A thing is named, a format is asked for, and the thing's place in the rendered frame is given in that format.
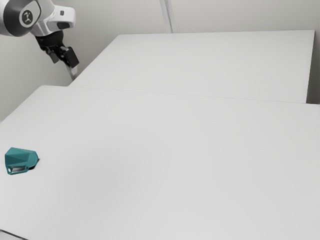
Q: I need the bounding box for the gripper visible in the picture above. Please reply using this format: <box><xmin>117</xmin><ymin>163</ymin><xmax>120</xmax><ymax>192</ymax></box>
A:
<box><xmin>34</xmin><ymin>29</ymin><xmax>80</xmax><ymax>81</ymax></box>

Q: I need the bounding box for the teal faceted mug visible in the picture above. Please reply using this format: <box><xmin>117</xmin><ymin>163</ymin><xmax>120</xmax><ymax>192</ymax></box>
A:
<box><xmin>4</xmin><ymin>146</ymin><xmax>40</xmax><ymax>176</ymax></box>

